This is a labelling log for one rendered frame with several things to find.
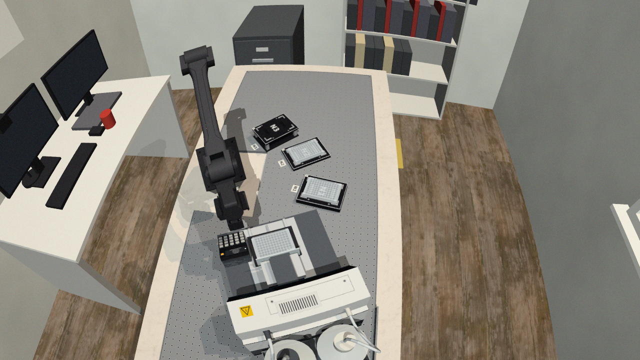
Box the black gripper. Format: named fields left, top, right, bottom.
left=213, top=191, right=250, bottom=221

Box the white multi-well plate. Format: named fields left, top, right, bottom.
left=287, top=139, right=325, bottom=164
left=302, top=177, right=342, bottom=204
left=251, top=228, right=296, bottom=259

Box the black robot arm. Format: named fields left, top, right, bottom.
left=179, top=45, right=244, bottom=232

